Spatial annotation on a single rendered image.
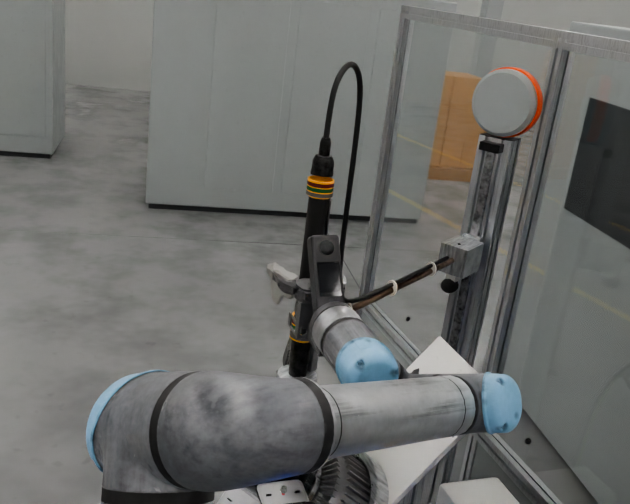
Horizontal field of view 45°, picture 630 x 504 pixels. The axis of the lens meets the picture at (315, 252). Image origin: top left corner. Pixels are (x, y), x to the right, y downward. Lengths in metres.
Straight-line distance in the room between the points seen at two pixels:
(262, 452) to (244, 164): 6.20
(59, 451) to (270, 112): 3.99
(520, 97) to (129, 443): 1.26
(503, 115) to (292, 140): 5.15
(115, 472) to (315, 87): 6.14
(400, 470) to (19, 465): 2.27
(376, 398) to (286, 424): 0.14
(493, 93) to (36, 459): 2.59
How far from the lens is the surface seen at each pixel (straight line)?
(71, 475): 3.52
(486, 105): 1.81
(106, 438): 0.82
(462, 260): 1.77
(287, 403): 0.72
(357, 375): 0.98
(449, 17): 2.34
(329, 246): 1.14
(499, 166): 1.83
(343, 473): 1.58
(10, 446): 3.72
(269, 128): 6.81
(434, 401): 0.90
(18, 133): 8.50
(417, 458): 1.62
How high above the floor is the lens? 2.09
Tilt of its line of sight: 20 degrees down
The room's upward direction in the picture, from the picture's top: 7 degrees clockwise
